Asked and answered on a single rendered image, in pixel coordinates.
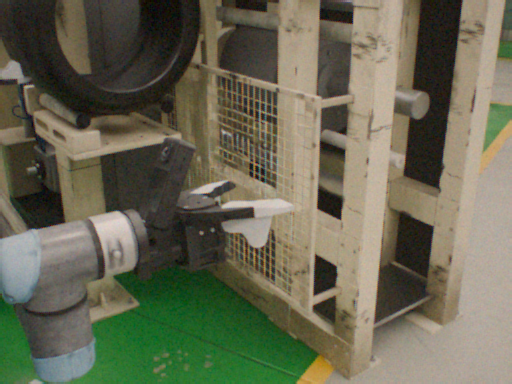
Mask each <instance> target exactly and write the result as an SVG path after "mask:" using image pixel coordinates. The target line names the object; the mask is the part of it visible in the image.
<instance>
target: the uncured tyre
mask: <svg viewBox="0 0 512 384"><path fill-rule="evenodd" d="M56 3H57V0H0V36H1V39H2V42H3V43H4V45H5V50H6V52H7V53H8V55H9V57H10V58H11V60H12V61H14V62H18V63H19V64H20V66H21V69H22V72H23V76H30V77H32V80H31V81H29V82H31V83H32V84H33V85H34V86H35V87H36V88H38V89H39V90H41V92H44V93H46V94H48V95H50V97H52V98H54V99H56V100H58V101H60V102H62V103H64V104H66V105H68V106H70V107H71V108H73V109H75V110H78V111H83V112H86V113H90V114H95V115H104V116H112V115H122V114H127V113H132V112H134V111H138V110H141V109H145V108H147V107H149V106H151V105H153V104H154V103H155V102H157V101H158V100H160V99H161V98H162V97H165V96H166V95H167V93H169V92H170V91H171V90H172V89H173V88H174V87H175V86H176V85H177V84H178V82H179V80H180V79H181V78H182V76H183V75H184V74H185V73H186V71H187V69H188V67H189V65H190V62H191V60H192V58H193V55H194V52H195V50H196V47H197V43H198V40H199V34H200V27H201V8H200V0H138V3H139V23H138V28H137V32H136V37H135V40H134V42H133V44H132V45H131V47H130V48H129V50H128V51H127V52H126V54H125V55H124V56H123V57H122V58H121V59H120V60H119V61H118V62H117V63H115V64H114V65H113V66H111V67H109V68H107V69H104V70H102V71H100V72H97V73H92V74H79V73H78V72H77V71H76V70H75V69H73V67H72V65H71V64H70V62H69V61H68V59H66V57H65V55H64V53H63V49H62V48H61V46H60V43H59V40H58V37H57V33H56V28H55V16H56ZM9 39H11V40H12V41H13V43H14V46H15V48H13V47H12V45H11V43H10V41H9Z"/></svg>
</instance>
